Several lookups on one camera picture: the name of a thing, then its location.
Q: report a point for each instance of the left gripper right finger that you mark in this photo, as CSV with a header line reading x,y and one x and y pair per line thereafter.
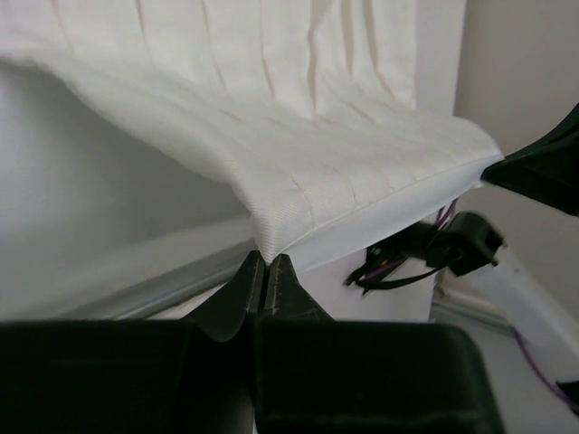
x,y
286,300

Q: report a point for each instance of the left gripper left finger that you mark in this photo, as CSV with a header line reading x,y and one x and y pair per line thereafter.
x,y
223,314

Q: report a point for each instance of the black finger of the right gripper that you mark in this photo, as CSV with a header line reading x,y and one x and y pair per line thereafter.
x,y
545,171

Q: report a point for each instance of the white pleated skirt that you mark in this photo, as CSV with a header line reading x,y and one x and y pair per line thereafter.
x,y
307,109

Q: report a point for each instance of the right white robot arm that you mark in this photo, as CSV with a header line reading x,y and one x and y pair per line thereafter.
x,y
546,334

